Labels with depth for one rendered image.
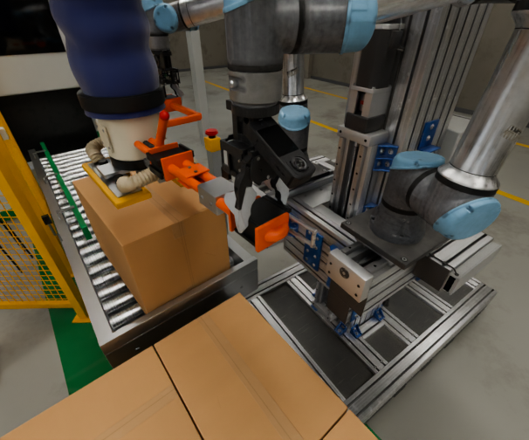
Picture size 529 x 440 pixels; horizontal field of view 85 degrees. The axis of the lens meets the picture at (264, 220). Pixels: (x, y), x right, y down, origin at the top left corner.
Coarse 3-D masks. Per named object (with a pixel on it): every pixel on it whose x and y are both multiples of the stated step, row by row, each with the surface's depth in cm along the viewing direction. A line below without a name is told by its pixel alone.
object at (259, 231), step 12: (252, 204) 52; (264, 204) 52; (228, 216) 52; (252, 216) 49; (264, 216) 49; (276, 216) 49; (288, 216) 50; (252, 228) 49; (264, 228) 47; (252, 240) 51
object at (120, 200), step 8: (104, 160) 93; (88, 168) 94; (96, 168) 93; (96, 176) 90; (120, 176) 84; (104, 184) 86; (112, 184) 85; (104, 192) 83; (112, 192) 82; (120, 192) 81; (128, 192) 81; (136, 192) 82; (144, 192) 82; (112, 200) 79; (120, 200) 79; (128, 200) 79; (136, 200) 81; (120, 208) 79
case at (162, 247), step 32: (96, 192) 119; (160, 192) 119; (192, 192) 119; (96, 224) 122; (128, 224) 101; (160, 224) 101; (192, 224) 107; (224, 224) 119; (128, 256) 95; (160, 256) 103; (192, 256) 114; (224, 256) 128; (128, 288) 127; (160, 288) 110; (192, 288) 123
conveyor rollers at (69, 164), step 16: (64, 160) 242; (80, 160) 242; (64, 176) 223; (80, 176) 222; (80, 208) 182; (80, 240) 156; (96, 240) 160; (96, 256) 146; (96, 272) 139; (112, 272) 137; (112, 288) 129; (112, 304) 122; (112, 320) 115
